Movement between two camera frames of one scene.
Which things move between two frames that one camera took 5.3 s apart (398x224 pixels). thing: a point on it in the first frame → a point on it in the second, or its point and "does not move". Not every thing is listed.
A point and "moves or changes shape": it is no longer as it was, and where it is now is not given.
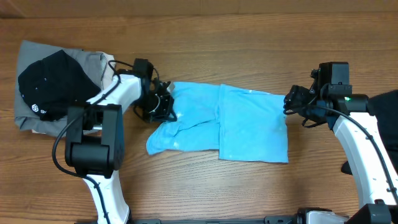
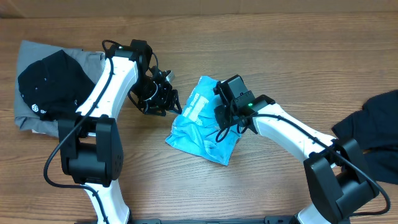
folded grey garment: x=25 y=118 does not move
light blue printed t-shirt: x=244 y=125 moves or changes shape
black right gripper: x=293 y=104 → x=221 y=114
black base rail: x=269 y=219 does not move
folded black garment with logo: x=51 y=85 does not move
